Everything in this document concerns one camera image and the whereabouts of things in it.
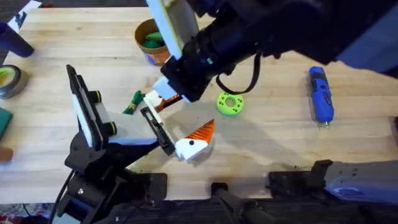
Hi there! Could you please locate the dark blue cylinder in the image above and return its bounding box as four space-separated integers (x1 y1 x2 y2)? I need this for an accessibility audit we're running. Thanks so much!
0 22 35 58

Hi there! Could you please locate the green board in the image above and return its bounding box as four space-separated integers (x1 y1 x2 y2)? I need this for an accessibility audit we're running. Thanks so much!
0 106 14 141

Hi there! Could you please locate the green disc with holes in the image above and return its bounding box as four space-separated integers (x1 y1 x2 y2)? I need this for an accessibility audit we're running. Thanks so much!
216 91 245 118

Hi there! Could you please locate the right wrist upright plate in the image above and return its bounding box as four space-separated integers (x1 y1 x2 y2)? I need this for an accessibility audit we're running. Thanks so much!
145 0 200 60

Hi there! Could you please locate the brown round object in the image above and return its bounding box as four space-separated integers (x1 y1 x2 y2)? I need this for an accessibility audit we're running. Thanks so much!
0 146 14 163

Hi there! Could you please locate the green vegetable toy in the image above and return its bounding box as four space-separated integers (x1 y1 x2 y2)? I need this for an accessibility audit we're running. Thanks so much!
122 90 146 116

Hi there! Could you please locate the left wrist upright plate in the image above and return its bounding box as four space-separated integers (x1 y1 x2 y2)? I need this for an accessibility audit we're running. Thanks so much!
65 64 118 152

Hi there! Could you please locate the brown tub with green toys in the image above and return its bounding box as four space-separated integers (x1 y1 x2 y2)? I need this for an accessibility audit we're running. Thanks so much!
134 17 172 67

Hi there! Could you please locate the orange ribbed wedge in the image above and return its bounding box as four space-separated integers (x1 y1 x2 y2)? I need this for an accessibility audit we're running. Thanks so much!
154 94 183 113

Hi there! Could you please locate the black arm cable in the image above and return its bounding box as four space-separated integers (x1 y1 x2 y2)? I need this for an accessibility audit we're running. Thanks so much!
215 52 262 96
49 169 76 220

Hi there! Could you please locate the grey tape roll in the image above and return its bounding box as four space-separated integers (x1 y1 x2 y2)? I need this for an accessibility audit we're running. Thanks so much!
0 64 23 101

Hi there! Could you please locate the wrist upright plate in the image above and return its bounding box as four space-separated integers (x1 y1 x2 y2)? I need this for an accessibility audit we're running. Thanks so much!
145 0 200 60
65 64 118 152

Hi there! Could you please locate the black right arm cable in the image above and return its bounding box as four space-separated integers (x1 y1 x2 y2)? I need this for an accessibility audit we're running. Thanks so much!
215 52 262 96

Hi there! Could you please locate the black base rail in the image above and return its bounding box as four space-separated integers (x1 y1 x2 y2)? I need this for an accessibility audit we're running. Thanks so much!
102 182 398 224

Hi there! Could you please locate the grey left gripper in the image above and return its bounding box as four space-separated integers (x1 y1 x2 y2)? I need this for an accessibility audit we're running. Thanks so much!
96 90 216 162

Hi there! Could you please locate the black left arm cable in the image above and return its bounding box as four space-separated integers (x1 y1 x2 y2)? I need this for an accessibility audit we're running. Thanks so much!
49 169 76 220

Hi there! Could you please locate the blue electric screwdriver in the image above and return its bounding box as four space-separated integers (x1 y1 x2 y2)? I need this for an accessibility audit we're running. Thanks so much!
307 65 336 129

